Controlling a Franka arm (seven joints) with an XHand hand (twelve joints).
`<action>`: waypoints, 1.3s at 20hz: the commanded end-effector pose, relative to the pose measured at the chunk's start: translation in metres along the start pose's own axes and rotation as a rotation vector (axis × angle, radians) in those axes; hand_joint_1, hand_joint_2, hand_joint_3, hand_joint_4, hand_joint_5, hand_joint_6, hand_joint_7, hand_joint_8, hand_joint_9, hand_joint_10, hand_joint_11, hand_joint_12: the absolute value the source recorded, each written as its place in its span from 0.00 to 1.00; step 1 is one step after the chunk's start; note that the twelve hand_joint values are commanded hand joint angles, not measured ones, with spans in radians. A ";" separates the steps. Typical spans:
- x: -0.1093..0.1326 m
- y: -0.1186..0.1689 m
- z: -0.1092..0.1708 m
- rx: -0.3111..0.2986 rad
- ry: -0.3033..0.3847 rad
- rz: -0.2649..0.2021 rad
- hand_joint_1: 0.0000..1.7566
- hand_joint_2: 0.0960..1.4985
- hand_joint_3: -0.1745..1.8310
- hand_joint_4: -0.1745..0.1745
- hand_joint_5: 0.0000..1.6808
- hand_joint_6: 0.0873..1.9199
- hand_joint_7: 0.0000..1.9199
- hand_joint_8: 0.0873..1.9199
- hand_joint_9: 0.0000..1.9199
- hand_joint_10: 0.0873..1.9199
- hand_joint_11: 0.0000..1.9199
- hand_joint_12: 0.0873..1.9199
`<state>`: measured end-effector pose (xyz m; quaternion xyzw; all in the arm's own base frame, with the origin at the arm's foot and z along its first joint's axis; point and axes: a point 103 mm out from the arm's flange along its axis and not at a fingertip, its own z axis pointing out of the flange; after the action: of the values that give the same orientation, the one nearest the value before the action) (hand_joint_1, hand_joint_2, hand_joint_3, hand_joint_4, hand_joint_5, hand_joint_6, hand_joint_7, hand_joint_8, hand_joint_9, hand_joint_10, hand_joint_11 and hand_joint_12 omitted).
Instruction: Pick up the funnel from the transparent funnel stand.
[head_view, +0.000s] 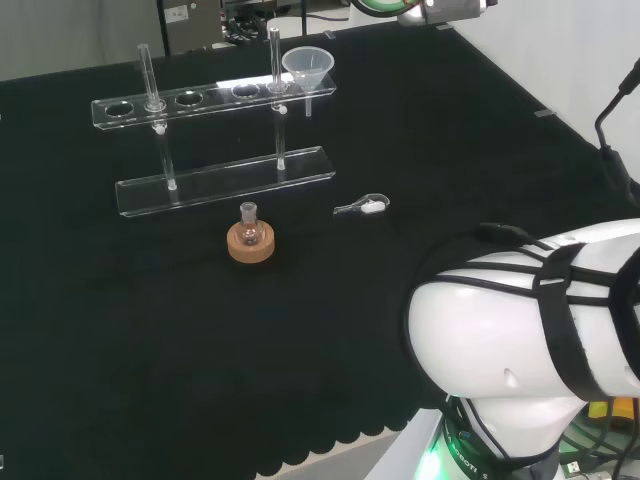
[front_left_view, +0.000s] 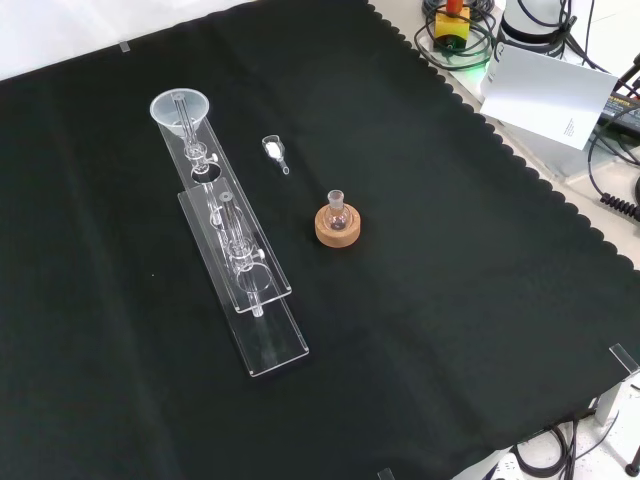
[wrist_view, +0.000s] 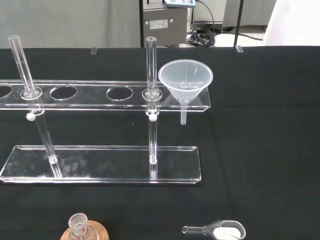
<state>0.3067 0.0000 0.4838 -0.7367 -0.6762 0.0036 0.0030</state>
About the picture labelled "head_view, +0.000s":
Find clear acrylic funnel stand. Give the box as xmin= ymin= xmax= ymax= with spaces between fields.
xmin=91 ymin=27 xmax=339 ymax=219

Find small round-bottom glass flask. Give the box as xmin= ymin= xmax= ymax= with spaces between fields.
xmin=236 ymin=201 xmax=262 ymax=247

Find cork ring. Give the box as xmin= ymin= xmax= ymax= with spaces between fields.
xmin=226 ymin=219 xmax=277 ymax=263

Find black bench cloth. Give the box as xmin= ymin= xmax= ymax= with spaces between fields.
xmin=0 ymin=22 xmax=640 ymax=480

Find glass weighing funnel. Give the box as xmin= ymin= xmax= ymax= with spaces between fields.
xmin=333 ymin=193 xmax=392 ymax=217

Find black equipment cabinet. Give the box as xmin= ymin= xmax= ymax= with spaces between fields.
xmin=157 ymin=0 xmax=225 ymax=57

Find green and black cables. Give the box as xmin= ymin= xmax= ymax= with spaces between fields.
xmin=558 ymin=398 xmax=640 ymax=480

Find black cable bundle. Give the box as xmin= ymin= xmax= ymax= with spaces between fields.
xmin=222 ymin=9 xmax=270 ymax=49

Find translucent plastic funnel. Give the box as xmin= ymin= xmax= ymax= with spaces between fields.
xmin=281 ymin=46 xmax=336 ymax=119

